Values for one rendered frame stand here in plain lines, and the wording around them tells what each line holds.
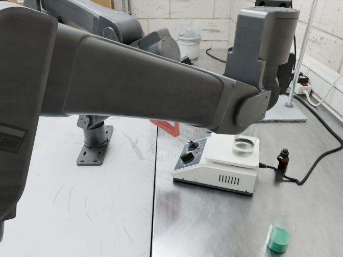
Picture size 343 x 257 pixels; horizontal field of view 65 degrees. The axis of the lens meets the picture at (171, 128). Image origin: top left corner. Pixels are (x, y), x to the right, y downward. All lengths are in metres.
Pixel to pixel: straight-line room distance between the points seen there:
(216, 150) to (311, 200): 0.24
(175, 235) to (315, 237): 0.28
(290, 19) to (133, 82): 0.20
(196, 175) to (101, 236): 0.25
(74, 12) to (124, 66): 0.48
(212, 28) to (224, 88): 2.75
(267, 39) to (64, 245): 0.50
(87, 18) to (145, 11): 2.33
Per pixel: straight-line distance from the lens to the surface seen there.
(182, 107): 0.24
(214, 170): 0.63
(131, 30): 0.59
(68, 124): 0.97
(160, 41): 0.52
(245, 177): 0.63
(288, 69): 0.46
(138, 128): 0.89
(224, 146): 0.66
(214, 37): 3.03
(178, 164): 0.67
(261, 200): 0.67
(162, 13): 2.94
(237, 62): 0.34
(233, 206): 0.64
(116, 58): 0.18
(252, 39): 0.32
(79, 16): 0.65
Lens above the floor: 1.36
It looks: 31 degrees down
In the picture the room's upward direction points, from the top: straight up
